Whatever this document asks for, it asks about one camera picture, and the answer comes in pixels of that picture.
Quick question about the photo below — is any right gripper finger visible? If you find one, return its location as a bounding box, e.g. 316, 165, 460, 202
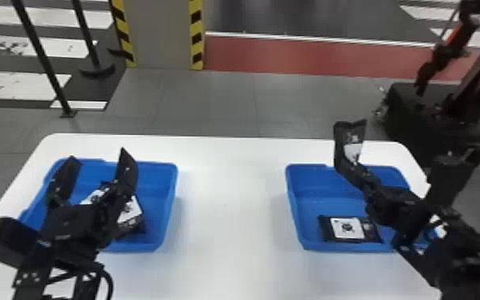
333, 158, 386, 199

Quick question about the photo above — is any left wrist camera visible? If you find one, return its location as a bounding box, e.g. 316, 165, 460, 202
0, 216, 42, 270

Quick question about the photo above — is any black part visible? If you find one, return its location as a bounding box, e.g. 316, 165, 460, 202
80, 187, 146, 236
317, 215, 383, 244

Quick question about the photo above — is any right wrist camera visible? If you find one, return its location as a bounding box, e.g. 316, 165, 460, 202
426, 154, 475, 208

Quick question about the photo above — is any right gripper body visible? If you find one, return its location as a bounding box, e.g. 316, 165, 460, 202
366, 185, 435, 245

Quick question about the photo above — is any black cable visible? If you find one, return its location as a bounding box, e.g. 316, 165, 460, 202
91, 262, 116, 300

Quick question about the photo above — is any yellow black striped pillar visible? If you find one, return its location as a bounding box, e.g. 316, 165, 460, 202
109, 0, 206, 71

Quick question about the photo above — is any blue tray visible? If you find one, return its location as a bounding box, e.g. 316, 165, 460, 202
18, 156, 179, 254
285, 163, 431, 254

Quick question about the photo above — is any black post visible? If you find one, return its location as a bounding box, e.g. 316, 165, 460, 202
70, 0, 117, 78
10, 0, 79, 119

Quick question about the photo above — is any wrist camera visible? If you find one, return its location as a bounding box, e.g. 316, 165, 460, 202
0, 216, 42, 270
426, 154, 475, 208

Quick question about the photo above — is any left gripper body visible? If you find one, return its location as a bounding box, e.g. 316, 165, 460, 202
40, 193, 124, 251

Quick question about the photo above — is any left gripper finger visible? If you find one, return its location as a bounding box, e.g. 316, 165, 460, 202
45, 155, 83, 209
104, 147, 140, 211

